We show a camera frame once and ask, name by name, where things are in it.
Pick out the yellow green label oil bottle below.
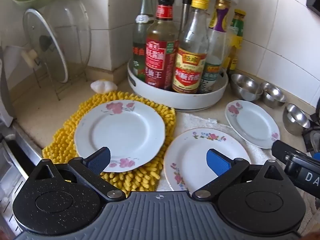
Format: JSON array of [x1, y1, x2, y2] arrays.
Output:
[[222, 9, 247, 72]]

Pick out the white two-tier rotating rack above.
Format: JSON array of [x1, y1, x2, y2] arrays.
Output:
[[127, 0, 240, 110]]

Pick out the dark slim bottle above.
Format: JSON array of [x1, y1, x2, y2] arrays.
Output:
[[180, 0, 194, 28]]

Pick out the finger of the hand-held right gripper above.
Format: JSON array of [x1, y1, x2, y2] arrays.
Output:
[[272, 140, 298, 165]]

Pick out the yellow cap vinegar bottle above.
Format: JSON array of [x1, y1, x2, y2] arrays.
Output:
[[172, 0, 209, 94]]

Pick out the wire lid rack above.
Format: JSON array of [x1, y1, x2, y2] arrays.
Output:
[[32, 26, 88, 101]]

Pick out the purple label gold cap bottle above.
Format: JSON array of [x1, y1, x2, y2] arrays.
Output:
[[200, 0, 232, 90]]

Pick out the clear glass lid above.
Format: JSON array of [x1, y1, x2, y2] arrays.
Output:
[[45, 0, 92, 80]]

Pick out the yellow chenille mat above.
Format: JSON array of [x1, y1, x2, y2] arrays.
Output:
[[42, 91, 177, 198]]

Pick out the green glass bottle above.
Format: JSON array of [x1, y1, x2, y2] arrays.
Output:
[[132, 0, 155, 82]]

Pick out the white towel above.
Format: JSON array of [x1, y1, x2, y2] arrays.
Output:
[[160, 112, 308, 193]]

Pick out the small steel bowl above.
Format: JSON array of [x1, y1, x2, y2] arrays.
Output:
[[282, 103, 311, 136], [260, 82, 287, 108]]

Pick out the black curved object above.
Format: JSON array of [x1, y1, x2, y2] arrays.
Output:
[[302, 112, 320, 153]]

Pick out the white plate multicolour flowers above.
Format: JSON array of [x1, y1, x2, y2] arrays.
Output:
[[164, 127, 252, 193]]

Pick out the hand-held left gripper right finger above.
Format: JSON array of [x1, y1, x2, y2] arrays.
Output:
[[191, 148, 286, 202]]

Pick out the stainless steel stove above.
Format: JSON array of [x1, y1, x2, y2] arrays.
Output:
[[0, 124, 44, 233]]

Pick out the red label sauce bottle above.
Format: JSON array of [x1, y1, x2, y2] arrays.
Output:
[[145, 0, 179, 90]]

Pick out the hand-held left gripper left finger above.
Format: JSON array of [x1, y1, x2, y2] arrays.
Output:
[[34, 147, 126, 203]]

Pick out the large white plate pink flowers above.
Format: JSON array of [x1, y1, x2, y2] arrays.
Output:
[[74, 100, 166, 173]]

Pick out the small white plate pink flowers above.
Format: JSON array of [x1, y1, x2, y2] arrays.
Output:
[[224, 100, 280, 149]]

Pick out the large steel bowl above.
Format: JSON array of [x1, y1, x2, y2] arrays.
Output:
[[230, 74, 263, 102]]

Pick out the glass lid white rim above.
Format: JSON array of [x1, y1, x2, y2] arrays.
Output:
[[22, 8, 69, 83]]

